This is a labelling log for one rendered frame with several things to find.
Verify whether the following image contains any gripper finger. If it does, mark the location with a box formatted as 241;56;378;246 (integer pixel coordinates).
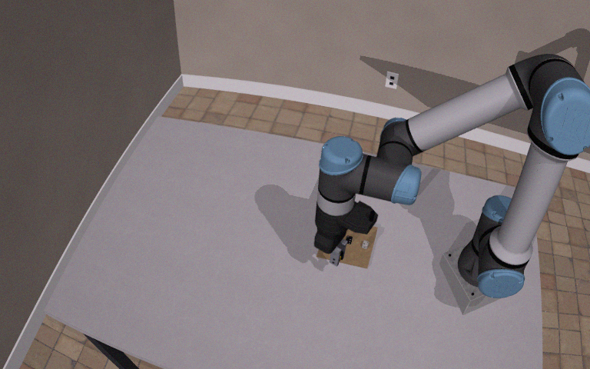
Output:
330;247;342;266
337;239;348;260

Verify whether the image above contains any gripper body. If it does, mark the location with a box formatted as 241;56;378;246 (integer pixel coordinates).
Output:
314;190;378;254

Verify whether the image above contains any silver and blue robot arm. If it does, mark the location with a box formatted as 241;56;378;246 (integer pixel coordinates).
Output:
318;54;590;298

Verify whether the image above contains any brown square mat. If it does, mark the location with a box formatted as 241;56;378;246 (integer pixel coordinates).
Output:
317;227;377;268

